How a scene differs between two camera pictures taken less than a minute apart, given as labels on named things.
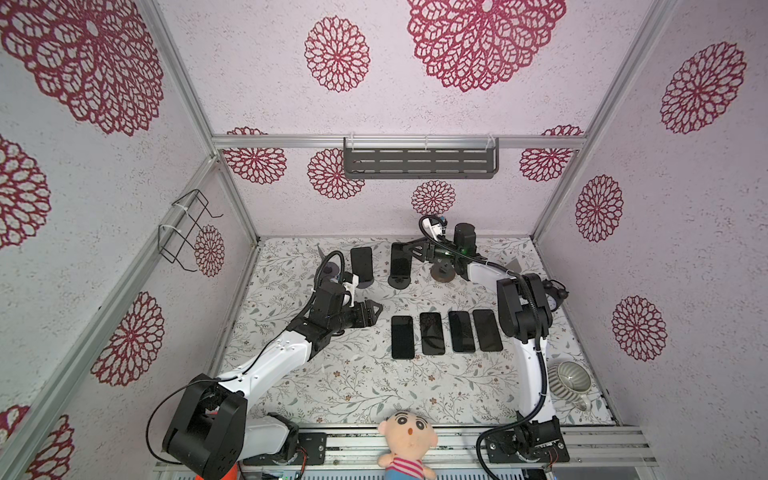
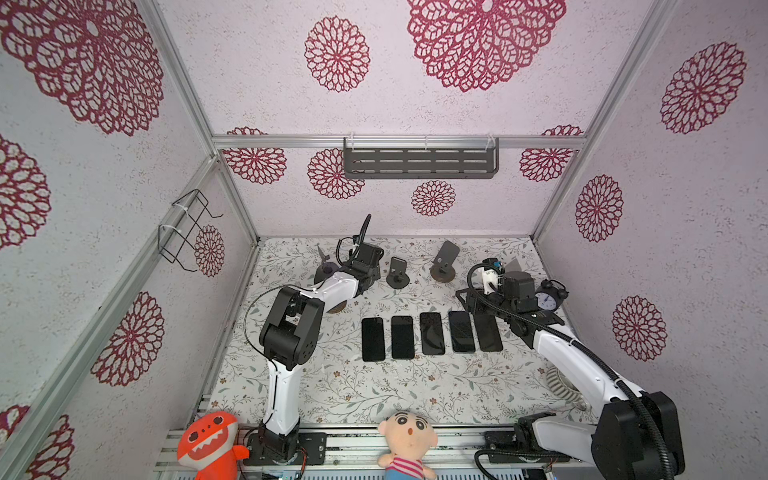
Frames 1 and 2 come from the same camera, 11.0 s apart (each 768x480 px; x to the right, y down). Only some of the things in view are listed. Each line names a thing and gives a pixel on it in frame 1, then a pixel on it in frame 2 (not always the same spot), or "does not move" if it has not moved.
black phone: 432,333 does not move
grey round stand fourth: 399,281 does not move
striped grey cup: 570,383 does not move
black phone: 487,330 does not move
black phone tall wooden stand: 402,337 does not move
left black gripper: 367,315 -> 376,271
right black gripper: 428,251 -> 471,301
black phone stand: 400,265 -> 373,342
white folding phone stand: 514,266 does not move
